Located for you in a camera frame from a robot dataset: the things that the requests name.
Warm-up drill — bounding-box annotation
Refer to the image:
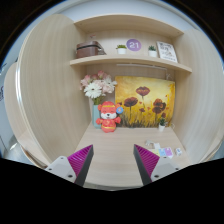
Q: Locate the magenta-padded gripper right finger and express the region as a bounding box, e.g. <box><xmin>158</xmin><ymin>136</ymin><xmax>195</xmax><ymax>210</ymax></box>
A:
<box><xmin>132</xmin><ymin>143</ymin><xmax>181</xmax><ymax>187</ymax></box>

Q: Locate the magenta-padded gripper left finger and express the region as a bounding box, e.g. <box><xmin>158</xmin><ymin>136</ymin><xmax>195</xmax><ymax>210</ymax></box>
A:
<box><xmin>44</xmin><ymin>143</ymin><xmax>95</xmax><ymax>187</ymax></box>

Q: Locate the tiny potted plant white pot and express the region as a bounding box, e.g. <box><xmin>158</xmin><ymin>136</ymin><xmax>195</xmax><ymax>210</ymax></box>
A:
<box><xmin>157</xmin><ymin>118</ymin><xmax>167</xmax><ymax>133</ymax></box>

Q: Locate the pale blue vase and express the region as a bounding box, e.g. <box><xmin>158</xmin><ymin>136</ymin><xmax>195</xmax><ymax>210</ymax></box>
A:
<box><xmin>92</xmin><ymin>104</ymin><xmax>102</xmax><ymax>129</ymax></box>

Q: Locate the red plush toy figure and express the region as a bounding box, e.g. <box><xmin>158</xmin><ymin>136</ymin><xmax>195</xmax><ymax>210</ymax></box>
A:
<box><xmin>95</xmin><ymin>101</ymin><xmax>124</xmax><ymax>134</ymax></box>

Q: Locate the yellow poppy flower painting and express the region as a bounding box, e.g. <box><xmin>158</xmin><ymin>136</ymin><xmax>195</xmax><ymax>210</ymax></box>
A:
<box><xmin>114</xmin><ymin>75</ymin><xmax>176</xmax><ymax>129</ymax></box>

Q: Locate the pink and white flower bouquet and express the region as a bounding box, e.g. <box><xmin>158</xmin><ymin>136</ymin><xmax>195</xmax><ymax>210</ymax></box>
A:
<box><xmin>79</xmin><ymin>70</ymin><xmax>118</xmax><ymax>106</ymax></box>

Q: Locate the light wooden shelf board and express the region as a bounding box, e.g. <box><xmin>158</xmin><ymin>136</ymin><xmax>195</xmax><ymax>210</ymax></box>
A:
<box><xmin>69</xmin><ymin>54</ymin><xmax>193</xmax><ymax>74</ymax></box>

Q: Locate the small potted succulent white pot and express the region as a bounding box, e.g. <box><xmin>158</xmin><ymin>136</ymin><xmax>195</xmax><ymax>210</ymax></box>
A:
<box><xmin>115</xmin><ymin>44</ymin><xmax>128</xmax><ymax>55</ymax></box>
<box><xmin>147</xmin><ymin>45</ymin><xmax>158</xmax><ymax>58</ymax></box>

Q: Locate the white book with black print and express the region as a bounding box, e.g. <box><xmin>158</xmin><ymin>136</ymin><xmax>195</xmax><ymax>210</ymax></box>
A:
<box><xmin>156</xmin><ymin>40</ymin><xmax>179</xmax><ymax>64</ymax></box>

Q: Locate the brown leather box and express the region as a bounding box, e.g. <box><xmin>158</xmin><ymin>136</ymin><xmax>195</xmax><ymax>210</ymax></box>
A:
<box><xmin>75</xmin><ymin>40</ymin><xmax>107</xmax><ymax>60</ymax></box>

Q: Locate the white power strip cable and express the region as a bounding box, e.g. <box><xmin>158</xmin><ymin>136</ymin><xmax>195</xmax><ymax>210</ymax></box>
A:
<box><xmin>145</xmin><ymin>140</ymin><xmax>162</xmax><ymax>150</ymax></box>

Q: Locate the thin white lamp cable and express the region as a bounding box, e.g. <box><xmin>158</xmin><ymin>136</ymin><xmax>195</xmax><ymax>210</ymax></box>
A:
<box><xmin>164</xmin><ymin>68</ymin><xmax>176</xmax><ymax>81</ymax></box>

